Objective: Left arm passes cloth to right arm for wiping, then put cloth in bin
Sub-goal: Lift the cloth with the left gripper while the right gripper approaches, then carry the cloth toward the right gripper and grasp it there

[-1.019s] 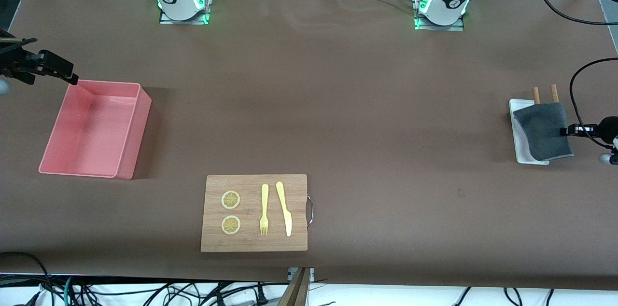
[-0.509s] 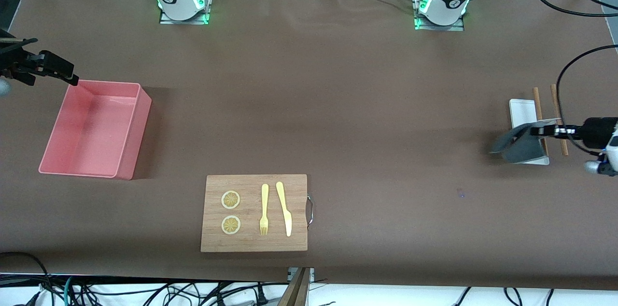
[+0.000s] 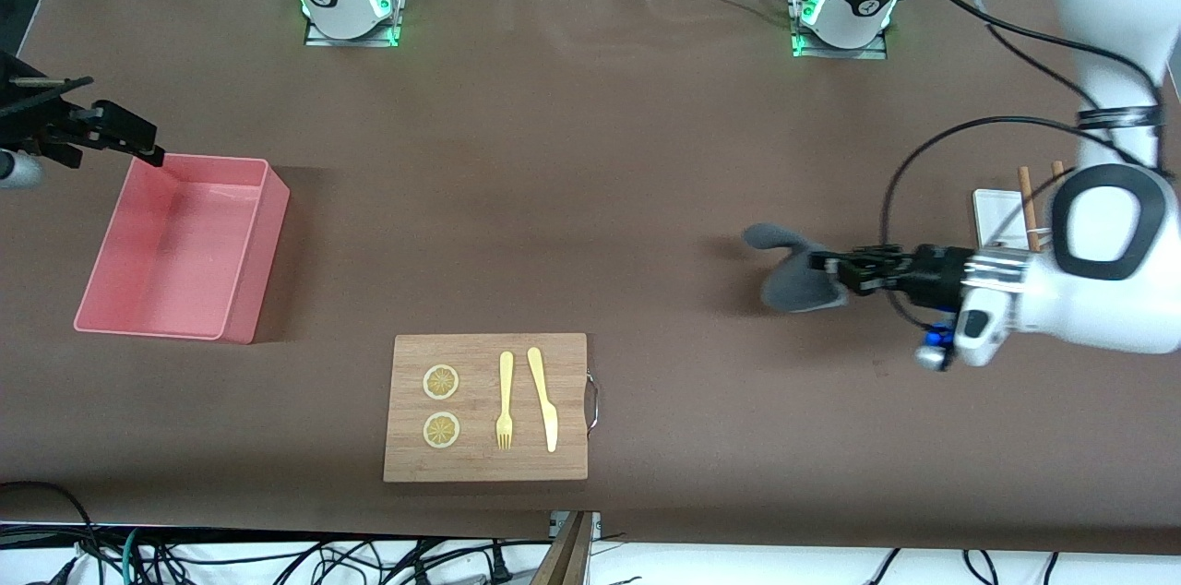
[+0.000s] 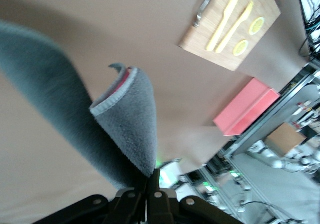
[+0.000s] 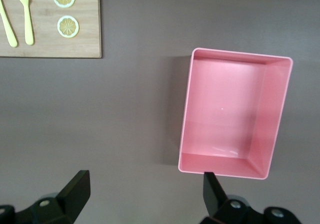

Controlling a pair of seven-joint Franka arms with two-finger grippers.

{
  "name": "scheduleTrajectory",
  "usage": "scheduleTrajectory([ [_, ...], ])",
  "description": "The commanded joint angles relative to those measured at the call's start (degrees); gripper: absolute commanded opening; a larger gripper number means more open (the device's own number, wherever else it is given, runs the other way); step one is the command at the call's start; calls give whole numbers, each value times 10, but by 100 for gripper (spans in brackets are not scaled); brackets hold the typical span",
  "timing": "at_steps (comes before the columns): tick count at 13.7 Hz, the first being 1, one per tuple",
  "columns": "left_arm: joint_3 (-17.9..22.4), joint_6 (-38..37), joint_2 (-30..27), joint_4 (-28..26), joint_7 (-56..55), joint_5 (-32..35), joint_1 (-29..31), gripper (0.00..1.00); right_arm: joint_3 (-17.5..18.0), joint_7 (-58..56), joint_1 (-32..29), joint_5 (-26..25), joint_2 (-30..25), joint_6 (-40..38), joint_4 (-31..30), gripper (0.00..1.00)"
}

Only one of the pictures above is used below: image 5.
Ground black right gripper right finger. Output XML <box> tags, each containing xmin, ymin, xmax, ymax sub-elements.
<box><xmin>199</xmin><ymin>171</ymin><xmax>301</xmax><ymax>224</ymax></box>

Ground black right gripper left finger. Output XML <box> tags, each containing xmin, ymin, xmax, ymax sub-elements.
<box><xmin>0</xmin><ymin>170</ymin><xmax>91</xmax><ymax>224</ymax></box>

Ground pink plastic bin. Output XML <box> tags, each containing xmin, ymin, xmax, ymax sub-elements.
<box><xmin>177</xmin><ymin>47</ymin><xmax>294</xmax><ymax>181</ymax></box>

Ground yellow plastic fork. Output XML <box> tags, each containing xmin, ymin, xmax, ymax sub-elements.
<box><xmin>18</xmin><ymin>0</ymin><xmax>35</xmax><ymax>46</ymax></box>

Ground yellow plastic knife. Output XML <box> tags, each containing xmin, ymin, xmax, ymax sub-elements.
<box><xmin>0</xmin><ymin>0</ymin><xmax>19</xmax><ymax>48</ymax></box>

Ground wooden cutting board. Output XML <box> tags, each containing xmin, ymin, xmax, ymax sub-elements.
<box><xmin>0</xmin><ymin>0</ymin><xmax>103</xmax><ymax>59</ymax></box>

